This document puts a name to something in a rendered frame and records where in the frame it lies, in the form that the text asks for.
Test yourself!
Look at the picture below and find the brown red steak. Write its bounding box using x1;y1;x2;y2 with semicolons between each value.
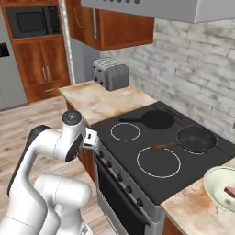
223;185;235;199

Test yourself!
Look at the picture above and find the grey range hood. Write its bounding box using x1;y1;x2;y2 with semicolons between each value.
80;0;235;25

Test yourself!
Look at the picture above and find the grey toaster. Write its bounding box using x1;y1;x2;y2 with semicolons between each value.
92;57;130;92

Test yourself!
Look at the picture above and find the black microwave oven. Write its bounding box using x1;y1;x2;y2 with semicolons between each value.
5;5;62;39

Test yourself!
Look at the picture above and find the silver cupboard handle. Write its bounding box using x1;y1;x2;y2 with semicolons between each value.
92;7;98;39

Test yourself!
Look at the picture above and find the brown wooden wall cupboard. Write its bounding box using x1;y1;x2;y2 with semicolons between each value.
65;0;155;52

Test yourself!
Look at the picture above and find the black frying pan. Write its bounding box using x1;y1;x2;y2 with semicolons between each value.
118;109;176;131

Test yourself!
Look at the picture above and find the tall brown wooden cupboard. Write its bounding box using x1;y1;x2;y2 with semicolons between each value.
0;0;72;104

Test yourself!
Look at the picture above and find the pale green bowl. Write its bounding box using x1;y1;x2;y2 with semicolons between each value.
203;165;235;216

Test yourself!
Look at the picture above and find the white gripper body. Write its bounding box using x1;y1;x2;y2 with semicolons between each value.
91;129;103;153

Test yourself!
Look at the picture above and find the black hob stove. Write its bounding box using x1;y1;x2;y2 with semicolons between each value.
90;100;235;235

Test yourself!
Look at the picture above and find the grey fridge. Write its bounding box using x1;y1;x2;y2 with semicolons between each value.
0;11;29;112

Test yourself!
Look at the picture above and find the black oven door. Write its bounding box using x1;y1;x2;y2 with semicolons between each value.
95;157;154;235

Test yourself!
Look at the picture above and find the black pan wooden handle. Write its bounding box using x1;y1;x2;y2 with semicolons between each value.
149;124;218;154

